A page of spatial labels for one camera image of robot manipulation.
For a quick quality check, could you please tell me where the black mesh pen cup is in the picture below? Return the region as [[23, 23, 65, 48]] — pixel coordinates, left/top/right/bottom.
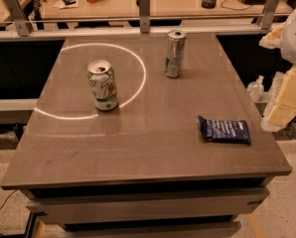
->
[[202, 0, 217, 9]]

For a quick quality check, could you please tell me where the grey metal bracket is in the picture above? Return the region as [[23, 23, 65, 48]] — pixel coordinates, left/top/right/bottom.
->
[[257, 0, 280, 30], [3, 0, 32, 37], [138, 0, 150, 33]]

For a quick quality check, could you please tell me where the blue snack packet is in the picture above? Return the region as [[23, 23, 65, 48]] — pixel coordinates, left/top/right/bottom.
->
[[198, 116, 251, 145]]

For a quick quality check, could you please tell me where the grey metal bracket middle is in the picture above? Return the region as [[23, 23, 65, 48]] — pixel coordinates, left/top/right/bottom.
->
[[138, 0, 150, 33]]

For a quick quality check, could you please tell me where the black floor cable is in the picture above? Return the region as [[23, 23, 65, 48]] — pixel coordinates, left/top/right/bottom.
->
[[0, 188, 19, 238]]

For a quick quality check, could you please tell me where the grey metal bracket right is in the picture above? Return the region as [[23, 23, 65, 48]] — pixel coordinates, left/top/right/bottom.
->
[[257, 0, 280, 30]]

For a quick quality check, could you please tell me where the black desk cable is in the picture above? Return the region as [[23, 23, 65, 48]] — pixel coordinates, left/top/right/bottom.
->
[[220, 0, 255, 12]]

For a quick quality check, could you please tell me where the clear sanitizer bottle left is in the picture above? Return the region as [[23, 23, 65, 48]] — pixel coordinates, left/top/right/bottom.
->
[[246, 75, 264, 102]]

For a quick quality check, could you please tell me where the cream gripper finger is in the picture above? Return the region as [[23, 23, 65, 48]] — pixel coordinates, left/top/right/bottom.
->
[[261, 64, 296, 132], [259, 23, 285, 49]]

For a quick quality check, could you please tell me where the white green soda can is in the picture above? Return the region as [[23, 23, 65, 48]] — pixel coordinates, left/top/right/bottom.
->
[[87, 59, 118, 111]]

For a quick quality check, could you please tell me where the grey drawer unit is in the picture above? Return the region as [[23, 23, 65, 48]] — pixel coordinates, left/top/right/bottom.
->
[[28, 184, 269, 238]]

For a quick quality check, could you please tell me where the silver blue redbull can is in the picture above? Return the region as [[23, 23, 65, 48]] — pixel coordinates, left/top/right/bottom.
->
[[165, 30, 186, 78]]

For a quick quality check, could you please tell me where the grey metal bracket left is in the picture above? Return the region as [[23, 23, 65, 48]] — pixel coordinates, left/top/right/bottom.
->
[[3, 0, 32, 37]]

